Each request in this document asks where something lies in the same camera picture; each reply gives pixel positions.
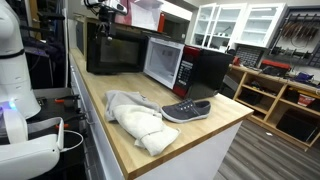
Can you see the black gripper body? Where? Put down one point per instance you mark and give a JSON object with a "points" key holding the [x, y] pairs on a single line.
{"points": [[106, 26]]}

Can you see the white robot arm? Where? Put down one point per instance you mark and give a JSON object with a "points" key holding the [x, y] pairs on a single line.
{"points": [[32, 149]]}

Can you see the red black microwave body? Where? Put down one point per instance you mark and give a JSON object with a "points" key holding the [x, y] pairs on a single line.
{"points": [[190, 72]]}

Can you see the cardboard box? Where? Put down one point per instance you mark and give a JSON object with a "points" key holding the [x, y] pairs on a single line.
{"points": [[81, 27]]}

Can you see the black orange tool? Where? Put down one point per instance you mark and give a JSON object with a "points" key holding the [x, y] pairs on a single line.
{"points": [[64, 98]]}

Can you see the grey white towel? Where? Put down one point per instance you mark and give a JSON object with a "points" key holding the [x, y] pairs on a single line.
{"points": [[141, 118]]}

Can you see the white glass cabinet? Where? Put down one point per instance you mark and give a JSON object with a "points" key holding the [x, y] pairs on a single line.
{"points": [[221, 26]]}

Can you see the grey canvas shoe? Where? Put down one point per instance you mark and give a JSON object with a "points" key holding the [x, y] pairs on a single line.
{"points": [[186, 111]]}

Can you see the red black toolbox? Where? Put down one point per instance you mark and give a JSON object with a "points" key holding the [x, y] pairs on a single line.
{"points": [[274, 68]]}

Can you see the wooden shelf unit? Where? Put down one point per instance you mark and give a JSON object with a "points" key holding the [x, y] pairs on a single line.
{"points": [[287, 108]]}

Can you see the black pegboard tool wall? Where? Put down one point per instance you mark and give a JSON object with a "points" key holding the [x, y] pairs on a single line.
{"points": [[297, 39]]}

